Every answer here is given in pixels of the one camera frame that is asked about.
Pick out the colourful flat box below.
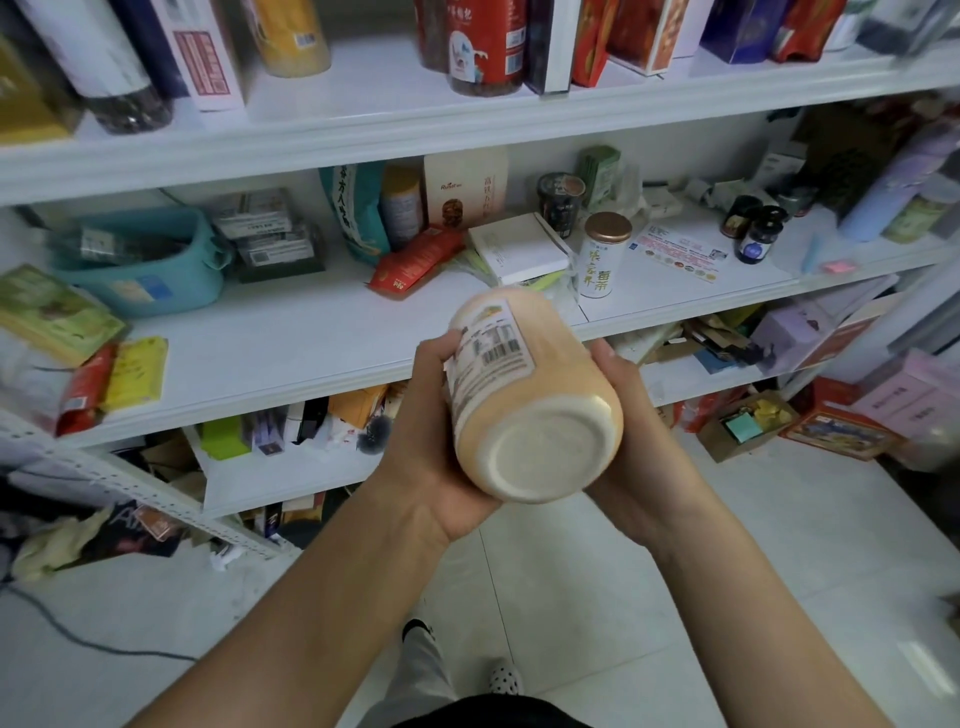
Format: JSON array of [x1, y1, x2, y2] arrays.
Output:
[[781, 402, 903, 462]]

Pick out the clear jar yellow powder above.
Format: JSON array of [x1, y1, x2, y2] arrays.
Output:
[[241, 0, 333, 81]]

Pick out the teal pouch bag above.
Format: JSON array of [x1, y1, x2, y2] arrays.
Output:
[[318, 162, 392, 270]]

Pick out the dark glass jar silver lid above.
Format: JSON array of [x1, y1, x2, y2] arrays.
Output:
[[15, 0, 176, 137]]

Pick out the teal plastic basket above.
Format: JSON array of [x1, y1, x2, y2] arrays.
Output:
[[49, 207, 234, 320]]

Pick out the person's left forearm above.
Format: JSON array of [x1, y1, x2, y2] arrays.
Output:
[[127, 487, 452, 728]]

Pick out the black box white edge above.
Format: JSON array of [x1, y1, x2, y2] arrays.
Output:
[[522, 0, 585, 98]]

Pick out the person's black clothing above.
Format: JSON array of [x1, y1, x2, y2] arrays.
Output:
[[397, 693, 596, 728]]

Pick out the pink carton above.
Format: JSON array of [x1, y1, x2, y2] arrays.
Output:
[[852, 348, 960, 440]]

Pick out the person's white shoe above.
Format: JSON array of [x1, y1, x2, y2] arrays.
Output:
[[483, 657, 525, 696]]

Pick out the person's grey trousers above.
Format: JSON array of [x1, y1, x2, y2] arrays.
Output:
[[360, 619, 461, 728]]

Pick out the small green pack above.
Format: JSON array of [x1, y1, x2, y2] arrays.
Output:
[[577, 145, 626, 213]]

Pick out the dark jar with lid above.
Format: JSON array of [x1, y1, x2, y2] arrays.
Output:
[[537, 172, 590, 240]]

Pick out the yellow box white label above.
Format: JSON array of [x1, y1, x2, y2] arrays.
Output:
[[0, 30, 80, 147]]

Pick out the small black grey boxes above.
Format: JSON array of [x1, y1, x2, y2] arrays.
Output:
[[207, 187, 329, 285]]

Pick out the red canister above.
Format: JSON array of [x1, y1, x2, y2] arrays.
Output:
[[447, 0, 531, 99], [412, 0, 453, 75]]

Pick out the person's left hand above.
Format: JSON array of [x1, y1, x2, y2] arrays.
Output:
[[367, 330, 504, 542]]

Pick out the red snack packet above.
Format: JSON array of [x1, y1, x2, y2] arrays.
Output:
[[55, 342, 123, 438]]

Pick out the red box white edge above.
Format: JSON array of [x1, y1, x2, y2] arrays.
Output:
[[607, 0, 716, 78]]

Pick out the white flat box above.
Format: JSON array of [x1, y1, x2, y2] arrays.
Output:
[[468, 213, 575, 288]]

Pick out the white metal shelving unit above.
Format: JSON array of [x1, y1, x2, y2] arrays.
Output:
[[0, 37, 960, 564]]

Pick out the dark blue moon box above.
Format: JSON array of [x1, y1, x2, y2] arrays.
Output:
[[112, 0, 191, 101]]

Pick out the green snack packet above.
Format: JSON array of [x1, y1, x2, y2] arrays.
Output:
[[0, 265, 131, 371]]

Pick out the red-brown box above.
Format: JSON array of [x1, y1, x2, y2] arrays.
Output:
[[150, 0, 251, 114]]

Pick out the yellow bottle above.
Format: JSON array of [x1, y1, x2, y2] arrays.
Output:
[[378, 162, 431, 251]]

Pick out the lavender bottle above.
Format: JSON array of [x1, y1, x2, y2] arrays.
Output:
[[835, 139, 960, 246]]

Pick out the red pouch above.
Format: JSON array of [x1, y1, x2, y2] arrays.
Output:
[[367, 225, 468, 302]]

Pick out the small dark bottle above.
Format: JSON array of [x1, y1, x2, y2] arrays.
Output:
[[720, 195, 764, 243], [735, 205, 791, 269]]

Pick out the person's right forearm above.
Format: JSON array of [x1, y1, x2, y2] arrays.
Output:
[[645, 502, 894, 728]]

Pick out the person's right hand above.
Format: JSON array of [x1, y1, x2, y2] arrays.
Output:
[[582, 337, 707, 557]]

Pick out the yellow tag packet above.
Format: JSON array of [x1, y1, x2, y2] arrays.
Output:
[[100, 336, 171, 416]]

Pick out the white box brown print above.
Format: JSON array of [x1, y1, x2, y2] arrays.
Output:
[[424, 147, 512, 231]]

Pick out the beige cylinder canister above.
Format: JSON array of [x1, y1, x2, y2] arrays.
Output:
[[445, 285, 627, 504]]

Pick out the brown carton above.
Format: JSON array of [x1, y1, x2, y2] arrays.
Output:
[[697, 390, 803, 464]]

